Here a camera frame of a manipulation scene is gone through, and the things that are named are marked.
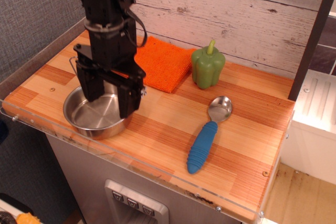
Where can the steel pan with handle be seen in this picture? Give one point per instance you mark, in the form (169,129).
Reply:
(98,119)

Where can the silver dispenser panel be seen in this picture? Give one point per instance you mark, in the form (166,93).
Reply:
(130,206)

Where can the yellow object bottom left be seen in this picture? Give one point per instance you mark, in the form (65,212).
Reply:
(27,218)

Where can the orange cloth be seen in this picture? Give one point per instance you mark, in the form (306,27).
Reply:
(165,64)

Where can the green toy bell pepper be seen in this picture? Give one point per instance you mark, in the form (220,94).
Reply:
(207,64)

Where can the dark right post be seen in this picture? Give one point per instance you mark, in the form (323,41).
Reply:
(313,40)

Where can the blue handled metal spoon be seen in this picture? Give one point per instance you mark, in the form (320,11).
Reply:
(219,110)

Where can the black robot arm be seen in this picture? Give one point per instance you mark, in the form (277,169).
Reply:
(109,16)

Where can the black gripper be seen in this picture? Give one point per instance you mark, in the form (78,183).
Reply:
(110,58)

